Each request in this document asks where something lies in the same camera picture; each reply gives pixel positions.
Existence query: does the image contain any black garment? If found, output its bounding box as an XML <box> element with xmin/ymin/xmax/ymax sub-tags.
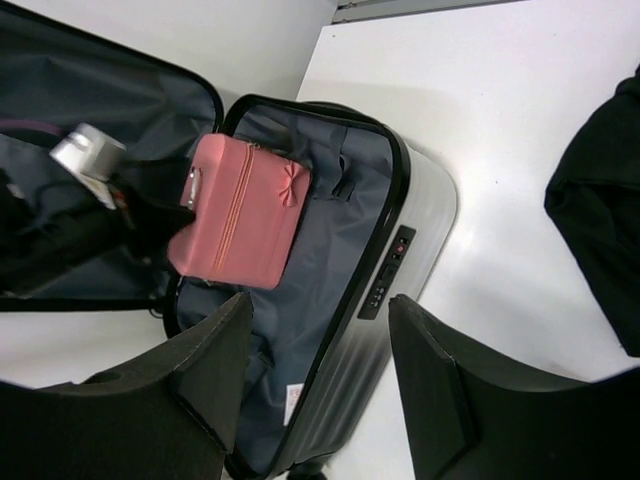
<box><xmin>544</xmin><ymin>75</ymin><xmax>639</xmax><ymax>357</ymax></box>

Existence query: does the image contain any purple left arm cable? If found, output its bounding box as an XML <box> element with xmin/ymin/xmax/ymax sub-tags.
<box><xmin>0</xmin><ymin>117</ymin><xmax>64</xmax><ymax>137</ymax></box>

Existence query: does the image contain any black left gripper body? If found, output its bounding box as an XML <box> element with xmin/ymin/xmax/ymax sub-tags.
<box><xmin>1</xmin><ymin>172</ymin><xmax>195</xmax><ymax>295</ymax></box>

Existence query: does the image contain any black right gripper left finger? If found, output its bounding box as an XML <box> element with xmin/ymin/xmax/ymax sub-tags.
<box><xmin>1</xmin><ymin>293</ymin><xmax>253</xmax><ymax>479</ymax></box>

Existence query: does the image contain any black white kids suitcase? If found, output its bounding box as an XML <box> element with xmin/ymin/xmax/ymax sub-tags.
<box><xmin>1</xmin><ymin>2</ymin><xmax>456</xmax><ymax>479</ymax></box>

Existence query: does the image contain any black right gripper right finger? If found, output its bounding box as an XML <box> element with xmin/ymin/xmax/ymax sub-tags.
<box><xmin>389</xmin><ymin>295</ymin><xmax>639</xmax><ymax>479</ymax></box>

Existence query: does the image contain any pink cosmetic case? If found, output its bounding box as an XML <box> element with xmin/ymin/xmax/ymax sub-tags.
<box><xmin>168</xmin><ymin>134</ymin><xmax>311</xmax><ymax>289</ymax></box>

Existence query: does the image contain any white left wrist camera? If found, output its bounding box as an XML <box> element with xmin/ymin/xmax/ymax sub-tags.
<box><xmin>50</xmin><ymin>123</ymin><xmax>127</xmax><ymax>182</ymax></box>

